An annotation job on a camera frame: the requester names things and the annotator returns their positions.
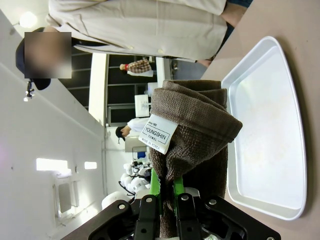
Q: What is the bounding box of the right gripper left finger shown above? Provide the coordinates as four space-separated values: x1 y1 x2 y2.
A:
87 168 162 240

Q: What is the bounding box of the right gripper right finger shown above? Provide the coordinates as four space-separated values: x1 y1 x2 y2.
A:
172 176 282 240

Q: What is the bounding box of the brown towel with white label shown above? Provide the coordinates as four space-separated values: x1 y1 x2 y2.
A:
149 79 243 240

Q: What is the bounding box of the person's right hand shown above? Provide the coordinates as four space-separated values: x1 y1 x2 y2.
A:
196 58 217 67

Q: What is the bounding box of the person's left hand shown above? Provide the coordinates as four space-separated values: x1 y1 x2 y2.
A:
220 4 250 27

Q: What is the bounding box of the ceiling air vent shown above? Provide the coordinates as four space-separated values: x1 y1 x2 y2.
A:
52 182 79 214

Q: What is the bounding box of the bystander in white with cap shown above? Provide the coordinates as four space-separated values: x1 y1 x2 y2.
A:
115 117 151 145

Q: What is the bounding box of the large rectangular ceiling light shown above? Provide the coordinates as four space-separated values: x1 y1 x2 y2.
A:
36 157 69 172

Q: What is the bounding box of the white board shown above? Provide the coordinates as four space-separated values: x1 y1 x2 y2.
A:
134 94 153 118

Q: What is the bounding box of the silver metal tray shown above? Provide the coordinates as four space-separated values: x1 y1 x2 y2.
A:
221 35 307 221

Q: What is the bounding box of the white pillar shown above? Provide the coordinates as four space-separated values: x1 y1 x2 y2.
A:
88 53 110 126

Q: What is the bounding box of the bystander in plaid shirt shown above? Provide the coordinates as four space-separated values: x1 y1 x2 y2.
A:
119 59 154 78

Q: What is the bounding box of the small ceiling mounted device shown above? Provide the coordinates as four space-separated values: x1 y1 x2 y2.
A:
23 80 36 103

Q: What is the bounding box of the person in beige coat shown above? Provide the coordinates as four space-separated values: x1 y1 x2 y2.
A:
15 0 251 91

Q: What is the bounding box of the dark blue cap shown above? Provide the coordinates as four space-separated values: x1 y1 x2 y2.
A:
15 26 52 91

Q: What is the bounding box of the round ceiling lamp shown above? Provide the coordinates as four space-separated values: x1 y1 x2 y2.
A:
18 11 38 28

